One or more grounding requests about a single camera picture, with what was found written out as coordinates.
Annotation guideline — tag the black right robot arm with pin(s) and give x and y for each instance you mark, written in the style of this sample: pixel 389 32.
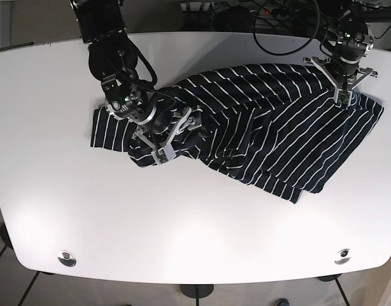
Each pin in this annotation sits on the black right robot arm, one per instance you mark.
pixel 128 81

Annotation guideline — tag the chrome table grommet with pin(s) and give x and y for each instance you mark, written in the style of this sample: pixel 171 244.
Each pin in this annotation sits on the chrome table grommet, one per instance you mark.
pixel 343 256
pixel 66 258

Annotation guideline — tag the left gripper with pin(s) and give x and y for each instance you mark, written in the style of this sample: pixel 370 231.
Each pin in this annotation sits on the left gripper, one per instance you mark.
pixel 344 78

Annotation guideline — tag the navy white striped T-shirt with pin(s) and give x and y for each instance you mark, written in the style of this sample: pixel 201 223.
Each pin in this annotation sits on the navy white striped T-shirt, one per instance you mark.
pixel 273 126

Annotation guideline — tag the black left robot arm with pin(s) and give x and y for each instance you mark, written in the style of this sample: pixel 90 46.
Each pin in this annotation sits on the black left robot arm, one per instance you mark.
pixel 344 40

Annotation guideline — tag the right chrome table grommet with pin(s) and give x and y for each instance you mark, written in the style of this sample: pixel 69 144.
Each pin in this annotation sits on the right chrome table grommet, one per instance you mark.
pixel 343 256

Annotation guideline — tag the left chrome table grommet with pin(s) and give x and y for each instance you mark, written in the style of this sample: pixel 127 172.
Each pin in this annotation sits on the left chrome table grommet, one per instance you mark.
pixel 66 258

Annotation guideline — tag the grey sneaker shoe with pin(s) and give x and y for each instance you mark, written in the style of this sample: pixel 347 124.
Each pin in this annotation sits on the grey sneaker shoe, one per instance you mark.
pixel 282 302

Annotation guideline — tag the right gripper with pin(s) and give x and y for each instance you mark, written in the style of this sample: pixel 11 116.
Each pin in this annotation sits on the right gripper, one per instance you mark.
pixel 159 133

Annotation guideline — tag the front black table foot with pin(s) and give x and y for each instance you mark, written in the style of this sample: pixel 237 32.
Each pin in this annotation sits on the front black table foot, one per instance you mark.
pixel 196 291

